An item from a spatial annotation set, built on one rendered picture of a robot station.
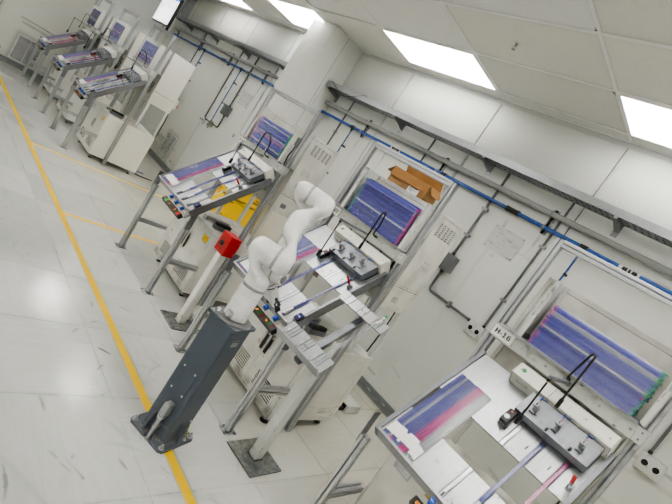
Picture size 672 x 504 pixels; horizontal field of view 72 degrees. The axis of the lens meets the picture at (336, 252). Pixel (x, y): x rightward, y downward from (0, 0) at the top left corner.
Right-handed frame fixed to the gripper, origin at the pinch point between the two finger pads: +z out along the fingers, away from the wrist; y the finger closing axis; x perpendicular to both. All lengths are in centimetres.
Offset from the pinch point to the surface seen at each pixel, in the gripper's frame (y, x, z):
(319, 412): 9, 16, 107
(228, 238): -94, 14, 16
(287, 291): -14.9, 16.6, 10.2
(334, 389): 10, 29, 91
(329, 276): -10.5, 44.2, 10.2
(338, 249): -22, 59, 3
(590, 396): 135, 82, -2
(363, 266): 1, 62, 3
